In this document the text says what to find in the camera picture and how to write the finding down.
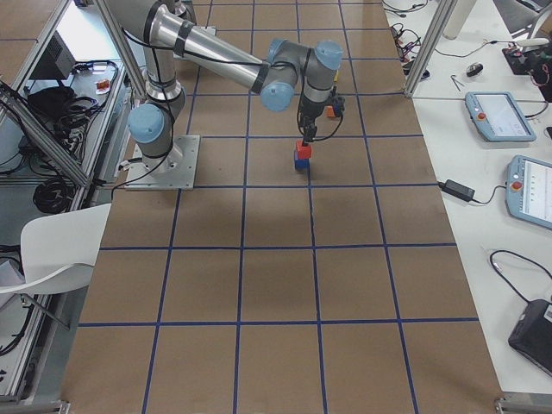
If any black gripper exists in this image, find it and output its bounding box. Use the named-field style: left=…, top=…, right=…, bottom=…
left=298, top=97, right=323, bottom=143

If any red wooden block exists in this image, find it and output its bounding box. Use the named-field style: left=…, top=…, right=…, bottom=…
left=295, top=140, right=312, bottom=160

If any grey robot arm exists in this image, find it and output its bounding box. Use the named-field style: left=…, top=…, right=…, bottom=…
left=108, top=1, right=344, bottom=169

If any orange wooden block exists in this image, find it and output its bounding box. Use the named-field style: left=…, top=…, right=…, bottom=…
left=325, top=105, right=337, bottom=118

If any blue wooden block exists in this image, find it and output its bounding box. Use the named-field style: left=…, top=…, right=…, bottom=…
left=294, top=151, right=310, bottom=172

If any black power brick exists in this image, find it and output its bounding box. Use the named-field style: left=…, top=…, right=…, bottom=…
left=438, top=179, right=475, bottom=202

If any brown paper table cover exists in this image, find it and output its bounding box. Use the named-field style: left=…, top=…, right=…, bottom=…
left=61, top=1, right=500, bottom=413

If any upper teach pendant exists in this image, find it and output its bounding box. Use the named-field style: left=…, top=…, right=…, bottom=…
left=465, top=91, right=536, bottom=142

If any teach pendant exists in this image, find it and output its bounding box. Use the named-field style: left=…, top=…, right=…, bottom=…
left=505, top=155, right=551, bottom=229
left=465, top=91, right=536, bottom=142

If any lower teach pendant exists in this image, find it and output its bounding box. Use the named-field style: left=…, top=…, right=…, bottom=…
left=505, top=155, right=551, bottom=229

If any white chair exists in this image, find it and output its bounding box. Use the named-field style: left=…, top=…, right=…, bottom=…
left=1, top=204, right=111, bottom=295

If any black tablet device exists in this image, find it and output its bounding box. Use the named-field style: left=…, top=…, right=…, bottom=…
left=508, top=299, right=551, bottom=375

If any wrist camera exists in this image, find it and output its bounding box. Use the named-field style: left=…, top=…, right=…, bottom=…
left=329, top=95, right=345, bottom=118

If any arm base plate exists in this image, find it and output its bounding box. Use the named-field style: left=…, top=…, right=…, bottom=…
left=124, top=135, right=200, bottom=191

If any aluminium frame post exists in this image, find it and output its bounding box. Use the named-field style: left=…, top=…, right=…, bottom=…
left=404, top=0, right=457, bottom=98

